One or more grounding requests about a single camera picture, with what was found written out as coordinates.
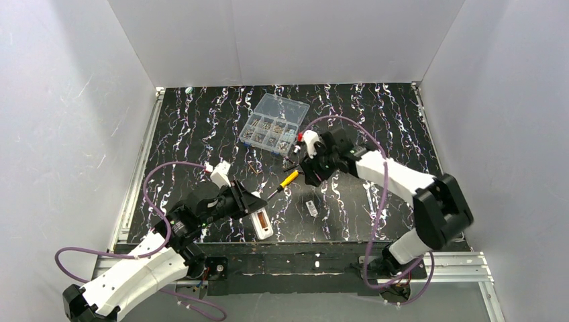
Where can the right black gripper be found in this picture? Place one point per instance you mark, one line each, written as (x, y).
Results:
(314, 167)

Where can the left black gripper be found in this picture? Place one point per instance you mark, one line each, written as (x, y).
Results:
(242, 200)

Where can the yellow handled screwdriver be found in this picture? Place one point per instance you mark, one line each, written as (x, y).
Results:
(285, 183)

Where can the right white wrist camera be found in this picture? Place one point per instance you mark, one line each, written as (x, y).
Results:
(308, 139)

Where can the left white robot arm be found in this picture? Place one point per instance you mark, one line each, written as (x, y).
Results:
(167, 254)

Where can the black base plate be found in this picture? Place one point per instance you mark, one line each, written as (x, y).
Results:
(286, 267)

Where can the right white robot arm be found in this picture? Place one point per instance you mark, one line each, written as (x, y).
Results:
(439, 207)

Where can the clear plastic screw organizer box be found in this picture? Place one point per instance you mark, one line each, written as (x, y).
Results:
(274, 124)

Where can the copper hex key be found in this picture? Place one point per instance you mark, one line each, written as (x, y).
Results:
(253, 168)

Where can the small black screw bit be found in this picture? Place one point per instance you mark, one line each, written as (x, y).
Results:
(292, 167)

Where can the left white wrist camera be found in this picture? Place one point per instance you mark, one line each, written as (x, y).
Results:
(219, 173)

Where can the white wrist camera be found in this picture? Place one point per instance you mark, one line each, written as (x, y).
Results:
(308, 139)
(219, 173)

